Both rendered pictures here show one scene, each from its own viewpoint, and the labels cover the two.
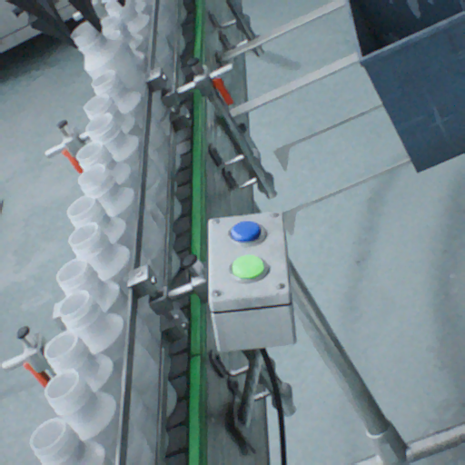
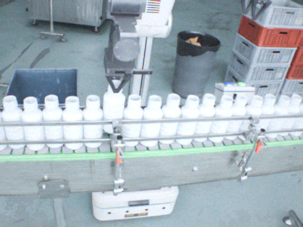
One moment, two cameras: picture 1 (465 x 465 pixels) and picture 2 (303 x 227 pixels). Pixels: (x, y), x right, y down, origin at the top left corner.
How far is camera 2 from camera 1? 1.96 m
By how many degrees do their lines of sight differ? 96
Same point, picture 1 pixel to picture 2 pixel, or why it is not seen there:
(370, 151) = not seen: outside the picture
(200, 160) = not seen: hidden behind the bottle
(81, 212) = (224, 103)
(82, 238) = (239, 101)
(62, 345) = (282, 101)
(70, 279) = (255, 103)
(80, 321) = (273, 99)
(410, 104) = not seen: hidden behind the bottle
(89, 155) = (189, 103)
